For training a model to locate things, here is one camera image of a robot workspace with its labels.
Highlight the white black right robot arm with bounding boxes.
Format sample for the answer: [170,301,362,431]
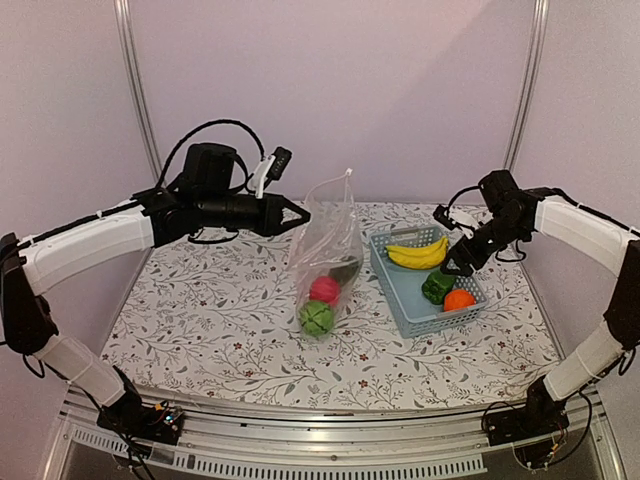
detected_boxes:
[434,170,639,436]

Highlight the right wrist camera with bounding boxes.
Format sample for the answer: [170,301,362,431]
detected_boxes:
[433,205,480,236]

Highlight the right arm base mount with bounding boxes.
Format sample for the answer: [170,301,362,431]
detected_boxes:
[481,388,569,446]

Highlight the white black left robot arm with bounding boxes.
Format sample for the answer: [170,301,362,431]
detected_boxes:
[1,149,477,434]

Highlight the floral patterned table mat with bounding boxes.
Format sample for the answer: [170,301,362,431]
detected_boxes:
[102,234,559,410]

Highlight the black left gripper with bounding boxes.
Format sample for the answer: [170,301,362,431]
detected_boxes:
[199,191,311,237]

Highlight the right aluminium corner post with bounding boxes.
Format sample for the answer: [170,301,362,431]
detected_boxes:
[503,0,550,173]

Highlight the green toy cabbage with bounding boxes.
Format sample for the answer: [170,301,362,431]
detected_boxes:
[298,300,334,338]

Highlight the orange green toy mango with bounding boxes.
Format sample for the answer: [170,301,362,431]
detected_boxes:
[328,255,362,287]

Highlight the orange toy orange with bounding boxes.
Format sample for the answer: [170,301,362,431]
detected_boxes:
[443,289,476,312]

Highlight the clear zip top bag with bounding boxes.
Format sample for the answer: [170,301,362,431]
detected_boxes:
[287,168,364,343]

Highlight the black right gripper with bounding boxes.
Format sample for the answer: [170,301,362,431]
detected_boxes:
[441,213,529,277]

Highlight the left aluminium corner post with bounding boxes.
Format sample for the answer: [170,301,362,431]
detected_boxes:
[113,0,162,181]

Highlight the red toy apple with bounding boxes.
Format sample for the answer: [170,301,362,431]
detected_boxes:
[309,276,341,307]

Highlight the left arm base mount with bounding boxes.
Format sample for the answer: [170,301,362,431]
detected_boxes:
[97,367,185,445]

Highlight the green toy bell pepper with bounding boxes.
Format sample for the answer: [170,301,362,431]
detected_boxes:
[421,269,456,305]

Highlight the aluminium corner post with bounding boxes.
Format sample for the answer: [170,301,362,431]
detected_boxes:
[503,0,550,173]
[113,0,162,181]

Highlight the yellow toy banana bunch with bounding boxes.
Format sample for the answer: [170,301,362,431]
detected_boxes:
[386,236,449,270]

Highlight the aluminium front rail frame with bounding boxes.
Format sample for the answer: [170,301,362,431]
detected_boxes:
[42,388,627,479]

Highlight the blue perforated plastic basket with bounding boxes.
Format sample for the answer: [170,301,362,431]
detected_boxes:
[369,225,488,338]

